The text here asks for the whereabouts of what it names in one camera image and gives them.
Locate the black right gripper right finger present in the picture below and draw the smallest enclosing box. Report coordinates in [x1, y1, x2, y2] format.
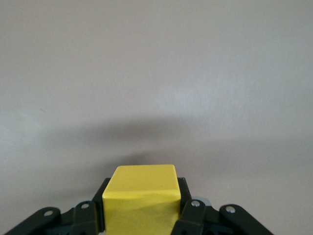
[171, 177, 272, 235]

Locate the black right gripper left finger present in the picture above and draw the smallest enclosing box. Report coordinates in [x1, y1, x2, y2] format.
[0, 178, 111, 235]

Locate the yellow wooden block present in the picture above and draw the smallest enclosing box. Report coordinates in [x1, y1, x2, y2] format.
[102, 164, 182, 235]

